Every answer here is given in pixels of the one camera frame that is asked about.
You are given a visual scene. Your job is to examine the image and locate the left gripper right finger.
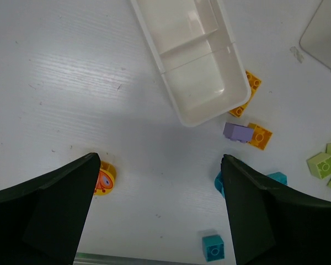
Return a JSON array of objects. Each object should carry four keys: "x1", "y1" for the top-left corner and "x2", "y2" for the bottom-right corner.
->
[{"x1": 221, "y1": 154, "x2": 331, "y2": 264}]

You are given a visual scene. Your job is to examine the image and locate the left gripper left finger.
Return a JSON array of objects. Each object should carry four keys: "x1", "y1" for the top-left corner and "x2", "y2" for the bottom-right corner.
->
[{"x1": 0, "y1": 152, "x2": 100, "y2": 264}]

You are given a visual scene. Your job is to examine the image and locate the yellow round flower lego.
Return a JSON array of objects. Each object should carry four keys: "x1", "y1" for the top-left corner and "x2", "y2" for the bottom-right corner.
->
[{"x1": 94, "y1": 161, "x2": 117, "y2": 196}]

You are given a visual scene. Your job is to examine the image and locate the small purple lego brick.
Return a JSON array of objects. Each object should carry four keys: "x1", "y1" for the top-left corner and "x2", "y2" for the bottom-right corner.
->
[{"x1": 223, "y1": 123, "x2": 254, "y2": 143}]

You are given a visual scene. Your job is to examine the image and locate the blue 2x4 lego brick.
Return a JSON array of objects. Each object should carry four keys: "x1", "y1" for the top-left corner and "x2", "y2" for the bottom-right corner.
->
[{"x1": 267, "y1": 172, "x2": 287, "y2": 186}]

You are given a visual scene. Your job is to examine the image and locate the turquoise 2x2 lego brick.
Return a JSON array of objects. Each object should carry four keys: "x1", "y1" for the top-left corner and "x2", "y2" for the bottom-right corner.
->
[{"x1": 201, "y1": 230, "x2": 225, "y2": 262}]

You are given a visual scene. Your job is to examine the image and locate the turquoise round lego piece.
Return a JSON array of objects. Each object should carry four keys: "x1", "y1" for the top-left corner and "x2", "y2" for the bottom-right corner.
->
[{"x1": 214, "y1": 172, "x2": 225, "y2": 198}]

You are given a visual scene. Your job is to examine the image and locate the green 2x2 lego brick left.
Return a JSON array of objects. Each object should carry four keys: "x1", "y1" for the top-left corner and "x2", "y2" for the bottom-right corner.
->
[{"x1": 307, "y1": 152, "x2": 331, "y2": 179}]

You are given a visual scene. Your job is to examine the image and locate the orange 2x2 lego brick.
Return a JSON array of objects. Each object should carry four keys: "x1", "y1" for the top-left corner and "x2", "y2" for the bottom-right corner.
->
[{"x1": 248, "y1": 123, "x2": 273, "y2": 151}]

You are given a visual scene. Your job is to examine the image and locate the right white divided tray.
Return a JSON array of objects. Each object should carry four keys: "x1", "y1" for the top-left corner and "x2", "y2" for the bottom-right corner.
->
[{"x1": 300, "y1": 0, "x2": 331, "y2": 71}]

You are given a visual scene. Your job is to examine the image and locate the white divided tray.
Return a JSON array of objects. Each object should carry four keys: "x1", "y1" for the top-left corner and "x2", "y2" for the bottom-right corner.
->
[
  {"x1": 300, "y1": 0, "x2": 331, "y2": 71},
  {"x1": 131, "y1": 1, "x2": 251, "y2": 127}
]

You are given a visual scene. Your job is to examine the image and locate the left white divided tray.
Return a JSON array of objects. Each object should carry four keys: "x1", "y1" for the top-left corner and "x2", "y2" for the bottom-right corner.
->
[{"x1": 131, "y1": 1, "x2": 251, "y2": 127}]

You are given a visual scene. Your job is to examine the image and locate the aluminium rail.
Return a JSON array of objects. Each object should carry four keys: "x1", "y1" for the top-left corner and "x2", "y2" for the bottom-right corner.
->
[{"x1": 73, "y1": 252, "x2": 236, "y2": 264}]

